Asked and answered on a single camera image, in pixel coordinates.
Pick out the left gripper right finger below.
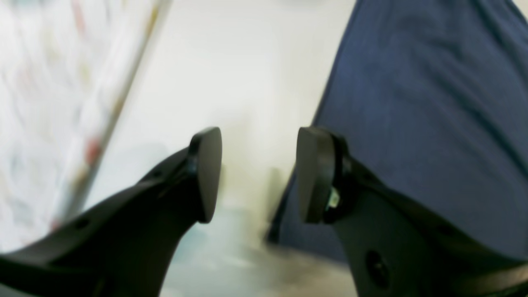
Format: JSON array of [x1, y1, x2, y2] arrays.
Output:
[[296, 127, 527, 297]]

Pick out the dark blue t-shirt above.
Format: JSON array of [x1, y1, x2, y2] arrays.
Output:
[[266, 0, 528, 264]]

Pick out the terrazzo patterned side table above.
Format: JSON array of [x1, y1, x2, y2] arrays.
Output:
[[0, 0, 168, 252]]

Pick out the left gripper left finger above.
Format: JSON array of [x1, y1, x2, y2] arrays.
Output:
[[0, 127, 222, 297]]

